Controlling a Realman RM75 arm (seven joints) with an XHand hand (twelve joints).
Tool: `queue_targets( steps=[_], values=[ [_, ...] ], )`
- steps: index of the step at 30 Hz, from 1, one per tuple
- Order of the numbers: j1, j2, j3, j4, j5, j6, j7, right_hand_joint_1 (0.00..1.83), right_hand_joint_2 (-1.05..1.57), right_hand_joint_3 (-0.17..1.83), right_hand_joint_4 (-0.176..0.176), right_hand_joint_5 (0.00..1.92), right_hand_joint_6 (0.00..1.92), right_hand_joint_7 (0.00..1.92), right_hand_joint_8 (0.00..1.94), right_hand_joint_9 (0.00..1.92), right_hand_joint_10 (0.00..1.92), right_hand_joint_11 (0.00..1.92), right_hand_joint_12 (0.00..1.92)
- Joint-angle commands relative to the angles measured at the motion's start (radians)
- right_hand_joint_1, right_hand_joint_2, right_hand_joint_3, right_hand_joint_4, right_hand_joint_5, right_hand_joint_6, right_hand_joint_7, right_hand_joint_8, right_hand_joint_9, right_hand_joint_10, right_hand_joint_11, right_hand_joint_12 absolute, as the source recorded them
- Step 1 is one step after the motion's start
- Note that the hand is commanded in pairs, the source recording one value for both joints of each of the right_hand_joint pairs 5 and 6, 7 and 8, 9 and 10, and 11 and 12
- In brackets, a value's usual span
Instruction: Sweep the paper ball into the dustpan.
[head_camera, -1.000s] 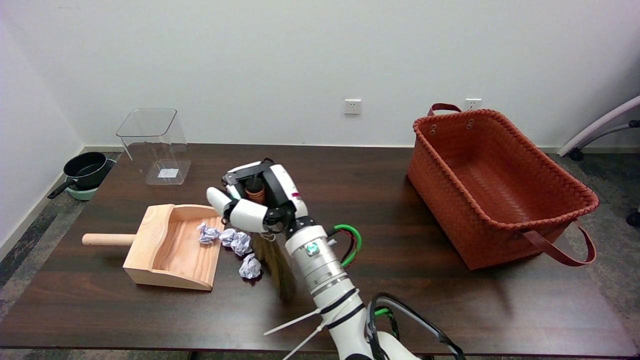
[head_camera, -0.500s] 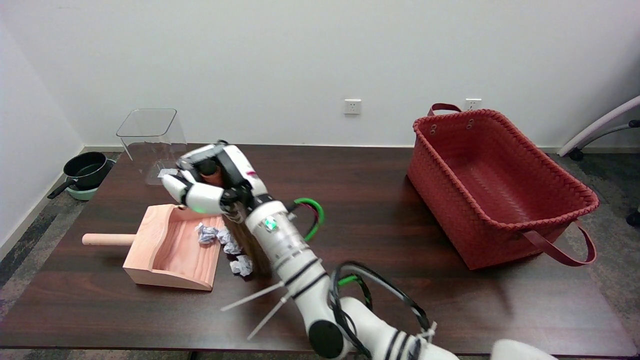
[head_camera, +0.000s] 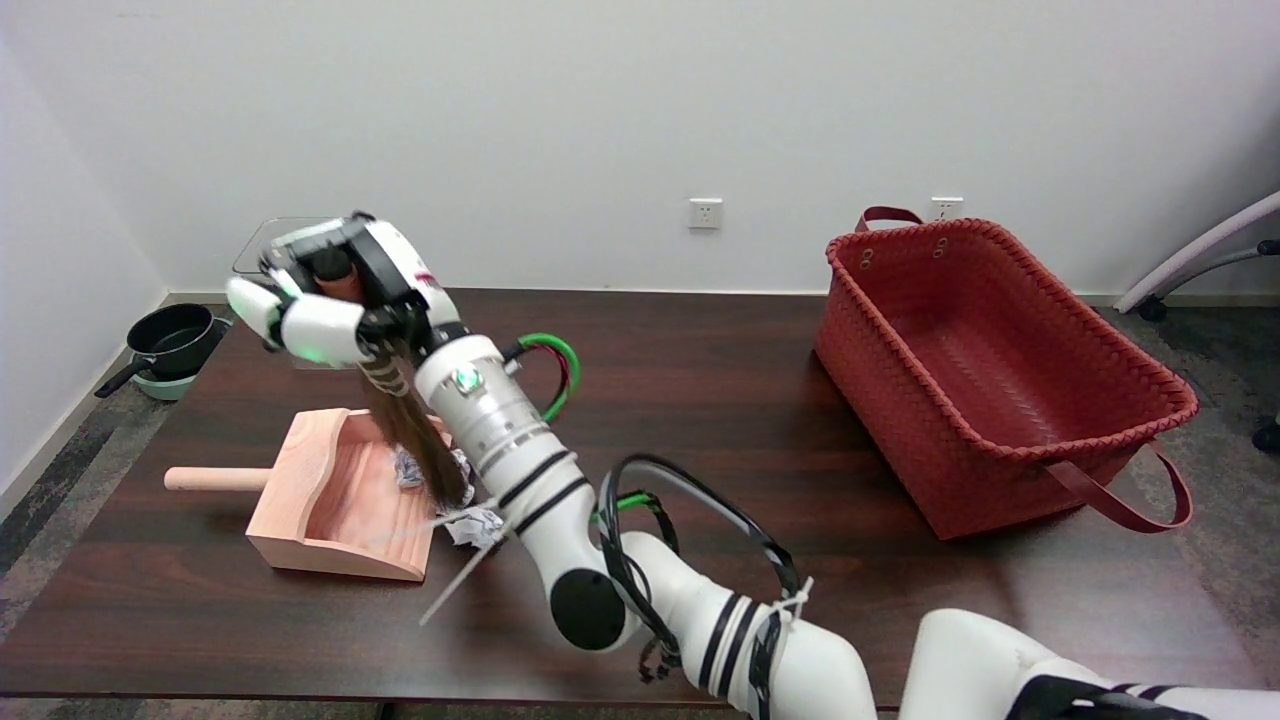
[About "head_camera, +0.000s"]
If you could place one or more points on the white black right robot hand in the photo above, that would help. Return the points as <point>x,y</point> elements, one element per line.
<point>320,330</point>

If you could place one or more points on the brown straw hand broom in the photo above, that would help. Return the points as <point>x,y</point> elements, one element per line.
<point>420,440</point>

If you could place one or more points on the white paper ball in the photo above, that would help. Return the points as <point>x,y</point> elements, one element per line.
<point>462,466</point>
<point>475,525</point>
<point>408,467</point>

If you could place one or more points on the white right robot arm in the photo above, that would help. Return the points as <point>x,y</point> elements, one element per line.
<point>500,420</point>

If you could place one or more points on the light wooden dustpan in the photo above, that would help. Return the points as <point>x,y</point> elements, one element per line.
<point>320,500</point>

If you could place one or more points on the clear plastic container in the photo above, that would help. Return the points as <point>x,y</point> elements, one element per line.
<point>250,250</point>

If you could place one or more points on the black frying pan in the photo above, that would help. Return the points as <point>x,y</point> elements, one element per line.
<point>175,335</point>

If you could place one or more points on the green pot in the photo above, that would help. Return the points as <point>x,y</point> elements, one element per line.
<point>165,387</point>

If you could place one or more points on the red woven basket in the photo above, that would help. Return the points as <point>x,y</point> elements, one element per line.
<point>1000,350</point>

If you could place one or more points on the white grey chair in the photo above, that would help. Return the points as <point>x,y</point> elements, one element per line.
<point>1200,245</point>

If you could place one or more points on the black caster wheel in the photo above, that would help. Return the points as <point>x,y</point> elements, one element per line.
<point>1268,437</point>

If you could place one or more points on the white wall socket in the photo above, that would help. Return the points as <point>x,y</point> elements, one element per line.
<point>947,207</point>
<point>705,213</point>

